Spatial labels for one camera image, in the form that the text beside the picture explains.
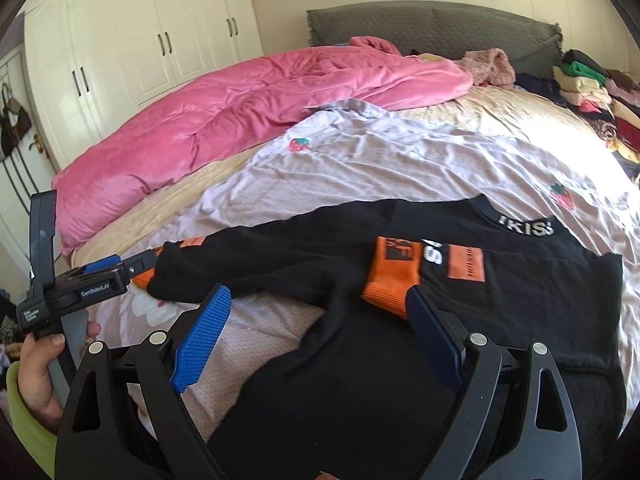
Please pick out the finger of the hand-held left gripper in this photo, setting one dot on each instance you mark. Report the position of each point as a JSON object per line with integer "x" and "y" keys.
{"x": 142, "y": 261}
{"x": 102, "y": 263}

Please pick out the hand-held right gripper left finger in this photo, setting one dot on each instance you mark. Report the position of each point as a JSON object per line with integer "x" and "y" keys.
{"x": 200, "y": 340}

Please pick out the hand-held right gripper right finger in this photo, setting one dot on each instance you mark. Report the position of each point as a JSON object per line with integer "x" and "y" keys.
{"x": 436, "y": 342}

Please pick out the black sweater with orange patches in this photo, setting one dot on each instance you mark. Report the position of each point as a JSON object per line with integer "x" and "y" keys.
{"x": 525, "y": 300}

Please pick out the person's left forearm green sleeve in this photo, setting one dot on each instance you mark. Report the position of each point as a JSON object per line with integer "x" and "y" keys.
{"x": 32, "y": 435}

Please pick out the pile of folded clothes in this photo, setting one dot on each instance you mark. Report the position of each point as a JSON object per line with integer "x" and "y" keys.
{"x": 600, "y": 105}

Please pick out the person's left hand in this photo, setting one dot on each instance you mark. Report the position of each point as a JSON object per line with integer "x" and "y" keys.
{"x": 37, "y": 375}

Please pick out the white door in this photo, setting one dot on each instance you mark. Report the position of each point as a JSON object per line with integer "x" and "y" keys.
{"x": 20, "y": 200}

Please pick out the pink comforter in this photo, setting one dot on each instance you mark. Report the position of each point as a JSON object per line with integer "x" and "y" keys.
{"x": 225, "y": 120}

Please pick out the brown handbag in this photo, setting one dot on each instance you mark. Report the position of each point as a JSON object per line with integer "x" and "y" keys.
{"x": 12, "y": 125}

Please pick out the lilac strawberry print blanket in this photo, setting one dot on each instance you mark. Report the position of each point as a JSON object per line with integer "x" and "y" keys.
{"x": 400, "y": 160}

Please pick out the cream wardrobe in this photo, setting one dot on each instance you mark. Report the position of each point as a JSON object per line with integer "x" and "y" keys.
{"x": 125, "y": 35}

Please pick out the beige bed sheet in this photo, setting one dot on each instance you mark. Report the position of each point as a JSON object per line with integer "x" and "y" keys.
{"x": 500, "y": 105}

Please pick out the dark navy garment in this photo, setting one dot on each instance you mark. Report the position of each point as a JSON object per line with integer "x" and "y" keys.
{"x": 542, "y": 89}

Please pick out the pink fluffy garment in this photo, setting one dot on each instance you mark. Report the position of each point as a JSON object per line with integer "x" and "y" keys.
{"x": 492, "y": 67}

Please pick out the grey padded headboard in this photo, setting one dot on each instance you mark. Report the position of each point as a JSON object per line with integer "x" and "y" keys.
{"x": 425, "y": 30}

